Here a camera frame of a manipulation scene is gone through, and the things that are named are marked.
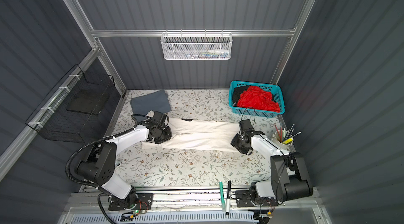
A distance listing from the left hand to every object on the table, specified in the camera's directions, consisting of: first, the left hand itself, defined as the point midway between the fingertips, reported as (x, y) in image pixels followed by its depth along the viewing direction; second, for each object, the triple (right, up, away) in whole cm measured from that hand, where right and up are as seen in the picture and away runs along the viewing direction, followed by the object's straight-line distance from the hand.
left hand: (171, 136), depth 92 cm
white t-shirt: (+15, +1, +4) cm, 16 cm away
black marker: (+31, -26, -19) cm, 45 cm away
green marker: (+28, -26, -18) cm, 42 cm away
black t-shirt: (+43, +27, +20) cm, 54 cm away
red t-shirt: (+54, +24, +15) cm, 61 cm away
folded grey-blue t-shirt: (-15, +22, +21) cm, 34 cm away
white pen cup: (+64, 0, -6) cm, 64 cm away
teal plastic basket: (+70, +25, +15) cm, 76 cm away
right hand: (+38, -5, -2) cm, 38 cm away
